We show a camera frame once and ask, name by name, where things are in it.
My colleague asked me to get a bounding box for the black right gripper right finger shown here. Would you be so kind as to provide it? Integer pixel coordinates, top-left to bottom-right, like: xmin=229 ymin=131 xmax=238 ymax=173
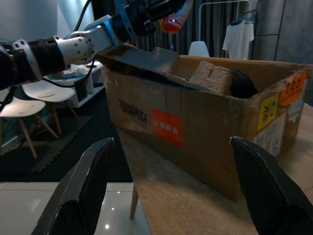
xmin=229 ymin=136 xmax=313 ymax=235

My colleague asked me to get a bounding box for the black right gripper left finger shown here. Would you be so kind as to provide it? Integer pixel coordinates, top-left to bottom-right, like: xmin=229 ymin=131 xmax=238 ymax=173
xmin=31 ymin=137 xmax=115 ymax=235

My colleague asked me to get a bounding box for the yellow red snack packet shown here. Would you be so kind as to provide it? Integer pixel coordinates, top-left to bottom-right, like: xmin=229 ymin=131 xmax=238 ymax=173
xmin=158 ymin=0 xmax=194 ymax=34

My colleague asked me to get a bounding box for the grey puzzle floor mat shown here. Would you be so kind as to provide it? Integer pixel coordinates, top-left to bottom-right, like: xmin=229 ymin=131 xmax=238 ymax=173
xmin=0 ymin=115 xmax=93 ymax=172

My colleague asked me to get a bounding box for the white clothes rack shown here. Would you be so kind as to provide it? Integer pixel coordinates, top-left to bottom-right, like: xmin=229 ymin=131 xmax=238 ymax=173
xmin=198 ymin=0 xmax=252 ymax=42

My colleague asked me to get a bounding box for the white chair with wooden legs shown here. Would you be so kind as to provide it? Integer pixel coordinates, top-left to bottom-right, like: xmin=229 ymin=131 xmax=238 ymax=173
xmin=22 ymin=78 xmax=80 ymax=134
xmin=188 ymin=41 xmax=210 ymax=57
xmin=0 ymin=96 xmax=59 ymax=159

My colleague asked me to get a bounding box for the dark grey curtain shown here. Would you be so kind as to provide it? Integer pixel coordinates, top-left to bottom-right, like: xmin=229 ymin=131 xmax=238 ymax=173
xmin=92 ymin=0 xmax=260 ymax=58

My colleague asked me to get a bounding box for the light wooden table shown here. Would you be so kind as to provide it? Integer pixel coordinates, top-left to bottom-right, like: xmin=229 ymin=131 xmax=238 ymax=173
xmin=117 ymin=102 xmax=313 ymax=235

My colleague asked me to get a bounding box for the brown paper pulp block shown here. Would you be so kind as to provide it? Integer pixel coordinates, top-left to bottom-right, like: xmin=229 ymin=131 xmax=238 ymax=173
xmin=188 ymin=61 xmax=233 ymax=96

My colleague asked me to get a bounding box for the white t-shirt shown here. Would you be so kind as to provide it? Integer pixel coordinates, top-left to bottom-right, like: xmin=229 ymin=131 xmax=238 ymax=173
xmin=222 ymin=21 xmax=255 ymax=60

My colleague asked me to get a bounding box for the large brown cardboard box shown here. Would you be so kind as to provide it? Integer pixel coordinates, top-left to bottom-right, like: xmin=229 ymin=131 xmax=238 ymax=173
xmin=97 ymin=43 xmax=313 ymax=201

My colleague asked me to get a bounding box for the white low cabinet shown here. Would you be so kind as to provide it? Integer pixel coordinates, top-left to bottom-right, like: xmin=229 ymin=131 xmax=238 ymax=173
xmin=43 ymin=61 xmax=106 ymax=108

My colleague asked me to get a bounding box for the black rounded object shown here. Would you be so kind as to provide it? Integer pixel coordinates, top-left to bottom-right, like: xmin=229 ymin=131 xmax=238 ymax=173
xmin=229 ymin=68 xmax=259 ymax=98

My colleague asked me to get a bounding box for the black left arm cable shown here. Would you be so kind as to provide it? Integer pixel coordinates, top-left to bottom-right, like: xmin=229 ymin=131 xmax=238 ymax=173
xmin=73 ymin=0 xmax=96 ymax=32

